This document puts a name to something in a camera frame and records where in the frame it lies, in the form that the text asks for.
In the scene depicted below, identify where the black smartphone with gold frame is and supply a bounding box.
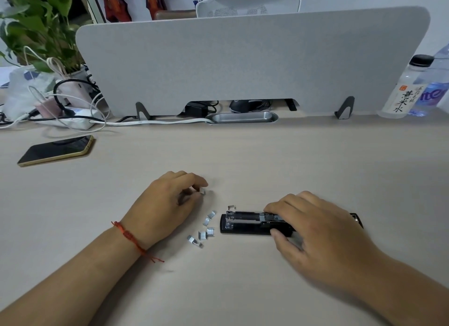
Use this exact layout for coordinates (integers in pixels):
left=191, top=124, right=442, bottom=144
left=17, top=135, right=95, bottom=167

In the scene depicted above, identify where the black power adapter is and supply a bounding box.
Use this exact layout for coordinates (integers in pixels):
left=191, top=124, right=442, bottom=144
left=184, top=102, right=208, bottom=117

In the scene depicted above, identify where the white power strip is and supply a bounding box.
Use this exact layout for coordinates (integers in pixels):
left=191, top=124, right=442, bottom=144
left=34, top=106, right=103, bottom=131

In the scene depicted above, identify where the green leafy potted plant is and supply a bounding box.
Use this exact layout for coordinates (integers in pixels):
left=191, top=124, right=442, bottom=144
left=0, top=0, right=92, bottom=75

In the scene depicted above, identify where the brown chair back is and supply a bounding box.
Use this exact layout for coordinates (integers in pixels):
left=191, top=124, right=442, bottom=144
left=154, top=9, right=197, bottom=21

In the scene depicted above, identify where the red string bracelet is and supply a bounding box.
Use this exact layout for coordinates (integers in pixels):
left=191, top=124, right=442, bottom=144
left=111, top=221, right=165, bottom=263

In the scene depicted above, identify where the white plastic bag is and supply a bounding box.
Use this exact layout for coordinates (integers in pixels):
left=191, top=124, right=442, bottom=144
left=3, top=66, right=57, bottom=121

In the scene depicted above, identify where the white mesh office chair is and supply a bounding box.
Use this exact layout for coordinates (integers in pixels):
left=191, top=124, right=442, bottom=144
left=195, top=0, right=302, bottom=19

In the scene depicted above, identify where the clear bottle with black cap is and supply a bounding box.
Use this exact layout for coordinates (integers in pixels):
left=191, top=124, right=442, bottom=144
left=378, top=54, right=436, bottom=119

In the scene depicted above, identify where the person's right forearm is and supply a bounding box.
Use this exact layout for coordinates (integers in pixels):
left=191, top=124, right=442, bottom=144
left=345, top=247, right=449, bottom=326

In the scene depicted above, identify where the person's right hand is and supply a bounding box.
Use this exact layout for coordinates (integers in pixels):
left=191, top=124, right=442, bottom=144
left=263, top=191, right=384, bottom=300

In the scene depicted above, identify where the grey felt desk divider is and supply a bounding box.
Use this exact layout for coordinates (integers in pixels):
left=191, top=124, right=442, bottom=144
left=75, top=5, right=431, bottom=118

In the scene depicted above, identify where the grey oval cable tray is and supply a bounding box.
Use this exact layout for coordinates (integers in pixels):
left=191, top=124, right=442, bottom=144
left=205, top=111, right=279, bottom=125

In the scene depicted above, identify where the white charging cable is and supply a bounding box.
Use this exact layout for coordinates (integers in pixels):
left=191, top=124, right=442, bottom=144
left=22, top=45, right=106, bottom=126

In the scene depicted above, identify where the pink charger plug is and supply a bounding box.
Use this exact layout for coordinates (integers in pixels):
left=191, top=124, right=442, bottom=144
left=34, top=96, right=64, bottom=120

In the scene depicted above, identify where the black stapler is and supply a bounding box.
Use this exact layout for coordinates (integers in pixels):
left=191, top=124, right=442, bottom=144
left=220, top=211, right=364, bottom=237

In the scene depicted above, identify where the grey metal divider bracket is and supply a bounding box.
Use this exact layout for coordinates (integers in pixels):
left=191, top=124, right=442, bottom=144
left=334, top=96, right=355, bottom=120
left=135, top=102, right=152, bottom=122

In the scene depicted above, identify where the blue tinted water bottle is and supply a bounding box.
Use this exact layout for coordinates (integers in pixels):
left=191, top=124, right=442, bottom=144
left=408, top=43, right=449, bottom=117

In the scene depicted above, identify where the group of silver staple pieces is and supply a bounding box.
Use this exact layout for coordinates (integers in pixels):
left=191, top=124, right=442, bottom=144
left=186, top=204, right=237, bottom=249

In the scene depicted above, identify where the black computer mouse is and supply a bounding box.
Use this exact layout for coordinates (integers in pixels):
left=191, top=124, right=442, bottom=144
left=229, top=99, right=271, bottom=113

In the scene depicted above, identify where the white plant pot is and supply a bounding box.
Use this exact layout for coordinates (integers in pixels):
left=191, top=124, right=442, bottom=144
left=55, top=64, right=94, bottom=109

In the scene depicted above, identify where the red figure wall poster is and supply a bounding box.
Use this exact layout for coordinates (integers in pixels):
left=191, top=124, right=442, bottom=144
left=91, top=0, right=133, bottom=23
left=136, top=0, right=168, bottom=21

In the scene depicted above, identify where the black power cable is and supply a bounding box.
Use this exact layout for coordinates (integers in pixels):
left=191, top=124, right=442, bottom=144
left=27, top=78, right=106, bottom=124

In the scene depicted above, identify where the white flat power cord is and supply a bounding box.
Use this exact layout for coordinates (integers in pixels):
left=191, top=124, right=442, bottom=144
left=89, top=117, right=215, bottom=127

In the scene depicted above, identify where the person's left forearm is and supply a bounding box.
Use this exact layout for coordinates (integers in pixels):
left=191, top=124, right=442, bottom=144
left=0, top=224, right=149, bottom=326

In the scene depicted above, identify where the person's left hand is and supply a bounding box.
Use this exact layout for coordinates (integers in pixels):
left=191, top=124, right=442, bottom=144
left=120, top=170, right=210, bottom=250

